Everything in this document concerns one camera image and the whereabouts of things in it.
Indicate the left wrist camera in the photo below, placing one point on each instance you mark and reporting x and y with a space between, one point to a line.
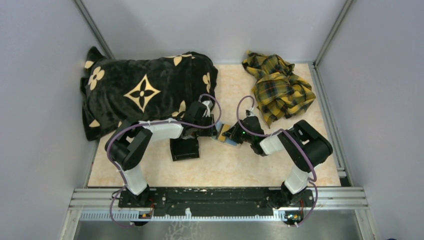
208 104

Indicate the black floral plush blanket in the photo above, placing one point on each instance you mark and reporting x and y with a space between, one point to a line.
154 89

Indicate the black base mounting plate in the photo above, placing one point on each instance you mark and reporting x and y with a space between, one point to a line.
215 202

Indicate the yellow plaid cloth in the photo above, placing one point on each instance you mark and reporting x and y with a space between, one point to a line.
278 91

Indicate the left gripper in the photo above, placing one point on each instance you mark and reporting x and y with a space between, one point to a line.
209 132

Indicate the aluminium front rail frame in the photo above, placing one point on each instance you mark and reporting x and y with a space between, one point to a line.
328 198

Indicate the white cable duct strip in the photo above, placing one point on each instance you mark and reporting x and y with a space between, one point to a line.
135 216

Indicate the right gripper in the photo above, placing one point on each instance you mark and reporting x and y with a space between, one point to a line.
232 133

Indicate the black rectangular box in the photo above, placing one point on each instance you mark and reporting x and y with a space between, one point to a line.
184 149

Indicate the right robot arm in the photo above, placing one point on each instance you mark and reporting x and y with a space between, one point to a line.
306 147

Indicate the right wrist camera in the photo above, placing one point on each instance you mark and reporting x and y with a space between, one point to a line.
249 113

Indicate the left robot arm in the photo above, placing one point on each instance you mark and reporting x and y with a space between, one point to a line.
127 146

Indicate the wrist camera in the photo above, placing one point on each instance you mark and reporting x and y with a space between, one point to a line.
208 104
249 113

